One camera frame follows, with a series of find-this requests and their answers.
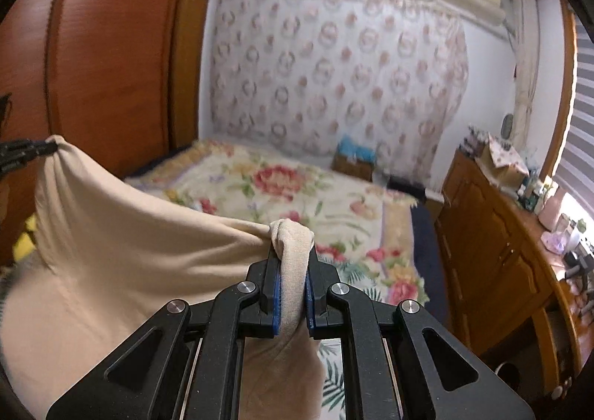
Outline leaf print bed sheet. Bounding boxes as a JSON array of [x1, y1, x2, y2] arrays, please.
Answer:
[[306, 246, 431, 420]]

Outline navy mattress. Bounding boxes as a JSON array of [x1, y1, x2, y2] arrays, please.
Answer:
[[408, 203, 454, 329]]

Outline flat black case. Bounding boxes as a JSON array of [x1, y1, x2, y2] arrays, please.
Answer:
[[384, 174, 428, 201]]

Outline beige printed t-shirt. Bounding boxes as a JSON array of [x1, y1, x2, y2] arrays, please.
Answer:
[[0, 135, 326, 420]]

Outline beige tied window drape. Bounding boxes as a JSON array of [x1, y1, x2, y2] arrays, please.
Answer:
[[509, 0, 540, 162]]

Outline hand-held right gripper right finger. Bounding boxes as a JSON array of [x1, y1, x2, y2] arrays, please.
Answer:
[[304, 245, 535, 420]]

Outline ring patterned sheer curtain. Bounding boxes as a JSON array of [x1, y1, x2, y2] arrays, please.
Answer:
[[209, 0, 470, 185]]

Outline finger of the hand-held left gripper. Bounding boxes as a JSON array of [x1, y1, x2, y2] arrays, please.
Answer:
[[0, 152, 47, 176], [0, 138, 59, 154]]

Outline wooden sideboard cabinet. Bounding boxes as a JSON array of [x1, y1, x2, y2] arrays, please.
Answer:
[[434, 148, 594, 403]]

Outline wooden box with blue cloth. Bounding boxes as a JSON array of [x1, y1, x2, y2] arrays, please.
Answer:
[[331, 134, 377, 183]]

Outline floral blanket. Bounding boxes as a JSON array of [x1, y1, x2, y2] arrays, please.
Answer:
[[123, 138, 431, 310]]

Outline pink bottle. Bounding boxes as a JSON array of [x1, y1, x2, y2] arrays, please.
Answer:
[[537, 185, 567, 232]]

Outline cardboard box with floral cloth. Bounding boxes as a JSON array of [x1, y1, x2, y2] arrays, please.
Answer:
[[472, 131, 531, 190]]

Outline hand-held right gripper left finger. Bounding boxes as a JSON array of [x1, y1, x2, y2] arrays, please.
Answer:
[[46, 246, 284, 420]]

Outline striped window blind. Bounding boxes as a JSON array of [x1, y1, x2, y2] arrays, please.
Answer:
[[551, 14, 594, 227]]

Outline wooden louvred wardrobe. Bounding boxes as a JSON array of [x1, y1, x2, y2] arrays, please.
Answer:
[[0, 0, 217, 264]]

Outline yellow cloth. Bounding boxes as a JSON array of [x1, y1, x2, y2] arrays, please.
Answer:
[[13, 213, 39, 262]]

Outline purple crumpled bag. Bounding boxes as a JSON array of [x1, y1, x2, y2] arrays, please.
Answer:
[[540, 230, 569, 255]]

